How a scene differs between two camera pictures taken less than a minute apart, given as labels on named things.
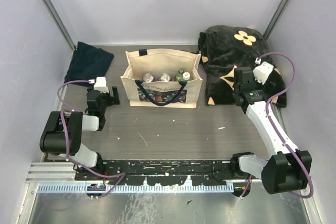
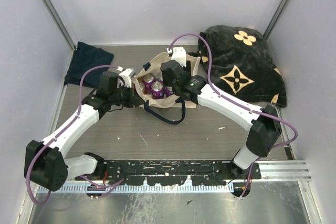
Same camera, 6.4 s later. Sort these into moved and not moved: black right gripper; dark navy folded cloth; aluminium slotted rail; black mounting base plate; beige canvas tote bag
Moved: beige canvas tote bag; black right gripper
Not moved: aluminium slotted rail; dark navy folded cloth; black mounting base plate
